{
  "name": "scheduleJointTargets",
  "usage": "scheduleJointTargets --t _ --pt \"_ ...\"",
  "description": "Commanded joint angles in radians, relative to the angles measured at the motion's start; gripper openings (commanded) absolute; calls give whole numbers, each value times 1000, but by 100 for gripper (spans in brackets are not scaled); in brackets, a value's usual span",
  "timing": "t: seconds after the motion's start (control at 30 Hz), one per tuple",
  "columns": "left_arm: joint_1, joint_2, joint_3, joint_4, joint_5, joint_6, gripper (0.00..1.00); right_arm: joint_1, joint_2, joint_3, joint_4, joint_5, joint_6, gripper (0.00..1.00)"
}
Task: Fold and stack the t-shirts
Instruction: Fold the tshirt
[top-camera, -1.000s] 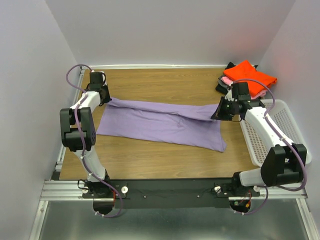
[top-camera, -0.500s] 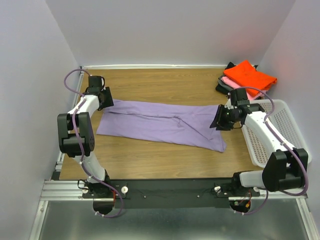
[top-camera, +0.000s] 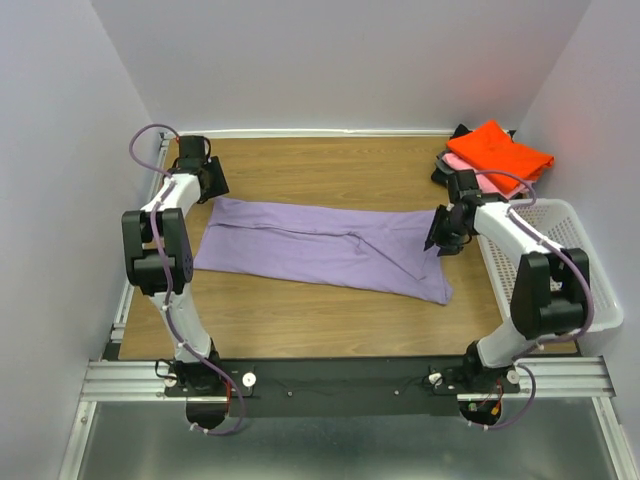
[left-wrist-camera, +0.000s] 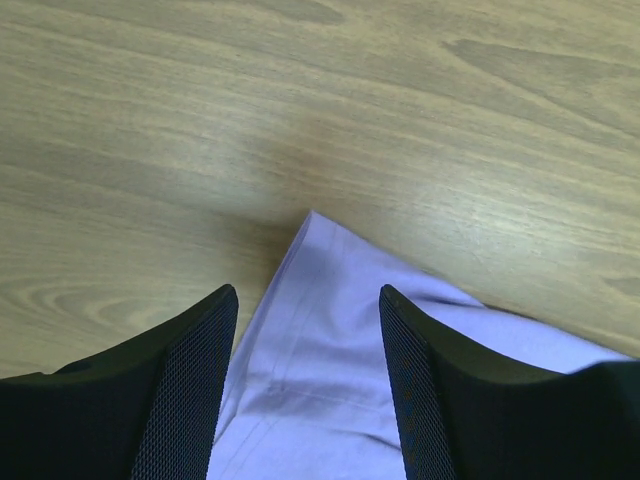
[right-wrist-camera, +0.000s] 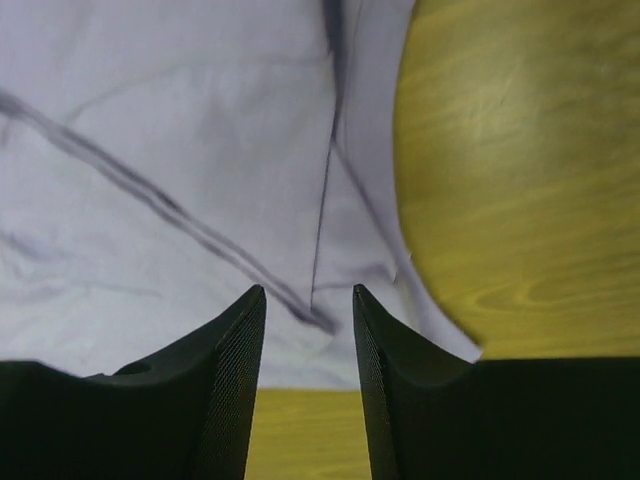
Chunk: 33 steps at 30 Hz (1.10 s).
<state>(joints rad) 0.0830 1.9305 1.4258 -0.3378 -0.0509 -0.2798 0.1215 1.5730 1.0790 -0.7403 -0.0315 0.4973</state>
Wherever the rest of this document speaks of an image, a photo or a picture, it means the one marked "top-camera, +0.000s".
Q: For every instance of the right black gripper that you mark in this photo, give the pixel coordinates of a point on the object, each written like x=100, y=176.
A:
x=449, y=246

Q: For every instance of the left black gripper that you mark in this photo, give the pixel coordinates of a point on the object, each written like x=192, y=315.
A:
x=219, y=185

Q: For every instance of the purple t shirt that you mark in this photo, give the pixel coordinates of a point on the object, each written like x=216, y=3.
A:
x=378, y=251

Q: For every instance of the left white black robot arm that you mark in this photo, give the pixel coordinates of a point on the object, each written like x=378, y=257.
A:
x=159, y=261

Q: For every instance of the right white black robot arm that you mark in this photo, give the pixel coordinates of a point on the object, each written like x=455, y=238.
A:
x=551, y=300

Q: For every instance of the dark grey folded t shirt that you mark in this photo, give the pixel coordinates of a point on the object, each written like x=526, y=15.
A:
x=441, y=171

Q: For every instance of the pink folded t shirt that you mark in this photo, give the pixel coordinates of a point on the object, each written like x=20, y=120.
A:
x=488, y=183

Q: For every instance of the orange folded t shirt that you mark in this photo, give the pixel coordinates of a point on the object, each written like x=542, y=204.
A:
x=489, y=147

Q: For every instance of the white plastic laundry basket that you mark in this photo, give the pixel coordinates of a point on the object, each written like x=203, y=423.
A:
x=558, y=221

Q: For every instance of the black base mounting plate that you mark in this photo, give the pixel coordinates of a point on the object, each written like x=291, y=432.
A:
x=222, y=410

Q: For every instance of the aluminium frame rail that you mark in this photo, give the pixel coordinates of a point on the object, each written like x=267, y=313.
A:
x=543, y=376

